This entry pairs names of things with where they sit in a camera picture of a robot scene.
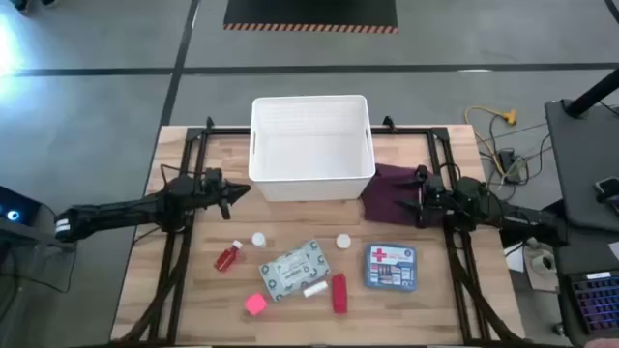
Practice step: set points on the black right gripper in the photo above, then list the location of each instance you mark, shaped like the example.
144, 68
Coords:
430, 208

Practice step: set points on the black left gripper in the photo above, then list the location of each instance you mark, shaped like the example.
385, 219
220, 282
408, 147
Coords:
225, 195

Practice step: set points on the red liquid bottle white cap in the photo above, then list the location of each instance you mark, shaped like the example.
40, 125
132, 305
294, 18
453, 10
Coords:
226, 258

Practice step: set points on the blue first aid kit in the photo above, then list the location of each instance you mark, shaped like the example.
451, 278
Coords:
391, 268

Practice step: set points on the grey-white printed plastic package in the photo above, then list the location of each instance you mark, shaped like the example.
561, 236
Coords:
292, 270

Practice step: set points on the pink cube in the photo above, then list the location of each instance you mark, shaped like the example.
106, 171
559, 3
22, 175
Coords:
256, 304

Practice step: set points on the red bandage roll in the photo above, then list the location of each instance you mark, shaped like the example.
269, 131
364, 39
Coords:
339, 294

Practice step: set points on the white gauze roll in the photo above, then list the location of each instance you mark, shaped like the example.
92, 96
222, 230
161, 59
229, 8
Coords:
315, 289

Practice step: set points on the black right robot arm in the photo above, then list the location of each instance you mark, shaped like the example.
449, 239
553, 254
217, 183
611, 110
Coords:
522, 217

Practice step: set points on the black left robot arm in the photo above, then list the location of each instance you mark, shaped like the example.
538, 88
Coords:
121, 212

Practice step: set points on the white plastic basket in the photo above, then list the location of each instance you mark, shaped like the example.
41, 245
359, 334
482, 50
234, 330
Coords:
309, 145

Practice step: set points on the maroon cloth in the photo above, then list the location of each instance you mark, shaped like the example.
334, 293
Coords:
387, 193

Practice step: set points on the black power strip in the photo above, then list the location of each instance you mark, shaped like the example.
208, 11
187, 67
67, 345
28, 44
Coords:
508, 162

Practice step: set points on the white paper sheet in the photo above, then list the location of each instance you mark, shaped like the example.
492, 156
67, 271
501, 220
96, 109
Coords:
515, 258

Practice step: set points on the white tape roll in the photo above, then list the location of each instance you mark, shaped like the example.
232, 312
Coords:
538, 263

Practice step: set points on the black desk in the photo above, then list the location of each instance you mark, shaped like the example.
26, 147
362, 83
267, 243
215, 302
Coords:
580, 159

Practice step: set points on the black hazard-striped floor mat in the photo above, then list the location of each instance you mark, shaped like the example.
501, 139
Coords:
309, 12

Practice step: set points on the black phone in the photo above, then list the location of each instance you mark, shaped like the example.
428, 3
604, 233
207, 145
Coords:
608, 188

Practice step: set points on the black pole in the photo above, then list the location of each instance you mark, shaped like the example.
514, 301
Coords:
592, 94

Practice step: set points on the backlit laptop keyboard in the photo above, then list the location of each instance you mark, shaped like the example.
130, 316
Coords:
599, 302

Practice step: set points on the black device with blue light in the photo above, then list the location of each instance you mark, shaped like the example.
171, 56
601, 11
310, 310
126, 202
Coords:
19, 208

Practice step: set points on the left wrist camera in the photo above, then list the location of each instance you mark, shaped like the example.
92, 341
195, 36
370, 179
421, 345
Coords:
213, 178

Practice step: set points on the black aluminium frame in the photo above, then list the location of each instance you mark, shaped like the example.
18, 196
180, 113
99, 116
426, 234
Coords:
222, 130

